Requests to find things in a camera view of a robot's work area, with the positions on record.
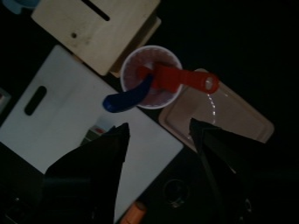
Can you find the white cup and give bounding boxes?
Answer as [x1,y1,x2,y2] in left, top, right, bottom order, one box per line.
[117,45,184,110]

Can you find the red handled toy utensil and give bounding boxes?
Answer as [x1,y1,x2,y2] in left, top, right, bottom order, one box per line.
[135,63,220,95]

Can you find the blue handled toy utensil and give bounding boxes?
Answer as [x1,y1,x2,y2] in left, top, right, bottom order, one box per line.
[101,73,155,115]

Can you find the orange toy food piece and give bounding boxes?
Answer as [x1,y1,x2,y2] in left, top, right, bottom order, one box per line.
[117,200,148,224]

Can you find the light blue bowl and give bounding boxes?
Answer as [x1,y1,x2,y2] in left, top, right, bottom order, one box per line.
[1,0,43,15]

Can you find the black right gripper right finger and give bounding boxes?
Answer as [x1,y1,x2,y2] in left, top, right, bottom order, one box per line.
[188,117,299,224]

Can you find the wooden box with slot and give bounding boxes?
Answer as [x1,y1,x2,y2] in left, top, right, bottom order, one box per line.
[31,0,163,79]

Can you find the white toy sushi roll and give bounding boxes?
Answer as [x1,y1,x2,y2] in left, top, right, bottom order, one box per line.
[79,123,117,147]

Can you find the pink plastic plate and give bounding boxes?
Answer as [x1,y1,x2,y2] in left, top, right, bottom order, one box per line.
[157,67,276,153]

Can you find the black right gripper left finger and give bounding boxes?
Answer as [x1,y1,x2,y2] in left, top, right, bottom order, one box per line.
[41,122,131,224]

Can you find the white plastic cutting board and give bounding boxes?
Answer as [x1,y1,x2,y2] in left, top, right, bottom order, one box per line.
[0,44,184,224]

